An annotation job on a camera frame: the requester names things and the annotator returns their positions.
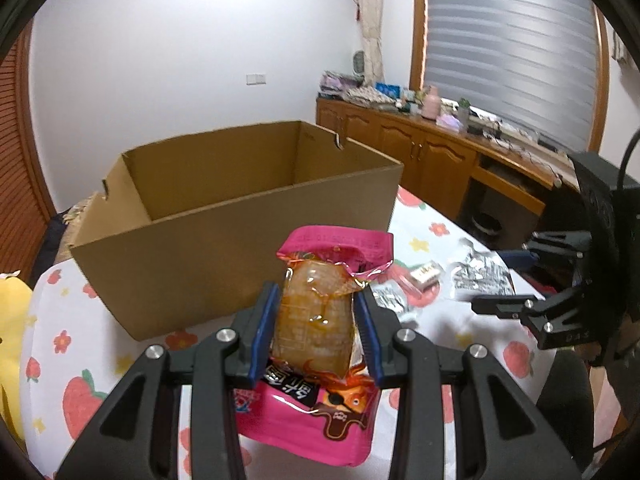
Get small tan snack packet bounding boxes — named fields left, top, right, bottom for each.
left=411, top=263, right=444, bottom=286

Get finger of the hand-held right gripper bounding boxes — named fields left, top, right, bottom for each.
left=500, top=230, right=593, bottom=273
left=471, top=280, right=591, bottom=351

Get pink thermos bottle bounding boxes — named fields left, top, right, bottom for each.
left=422, top=85, right=442, bottom=118

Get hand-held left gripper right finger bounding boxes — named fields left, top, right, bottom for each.
left=352, top=287, right=576, bottom=480

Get wooden louvered wardrobe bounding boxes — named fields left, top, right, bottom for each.
left=0, top=30, right=57, bottom=281

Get black cable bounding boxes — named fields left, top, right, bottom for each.
left=617, top=130, right=640, bottom=191

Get purple wrapped pack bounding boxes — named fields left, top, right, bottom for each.
left=320, top=71, right=361, bottom=96

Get folded floral cloth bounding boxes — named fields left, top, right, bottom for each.
left=345, top=85, right=396, bottom=108

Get dark cloth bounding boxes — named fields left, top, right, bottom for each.
left=42, top=212, right=68, bottom=266

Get cream patterned curtain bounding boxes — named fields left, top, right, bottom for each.
left=356, top=0, right=386, bottom=88

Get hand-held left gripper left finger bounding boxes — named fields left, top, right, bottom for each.
left=52, top=282, right=281, bottom=480

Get pink snack packet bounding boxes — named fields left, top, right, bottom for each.
left=234, top=226, right=395, bottom=467

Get person's dark trousers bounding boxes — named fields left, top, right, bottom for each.
left=537, top=350, right=596, bottom=480

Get yellow plush toy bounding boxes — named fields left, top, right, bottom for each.
left=0, top=272, right=33, bottom=441

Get cardboard box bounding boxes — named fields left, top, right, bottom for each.
left=68, top=120, right=405, bottom=342

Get strawberry print tablecloth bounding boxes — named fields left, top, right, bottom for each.
left=22, top=185, right=561, bottom=480

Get wooden sideboard cabinet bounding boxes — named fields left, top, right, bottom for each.
left=316, top=97, right=581, bottom=241

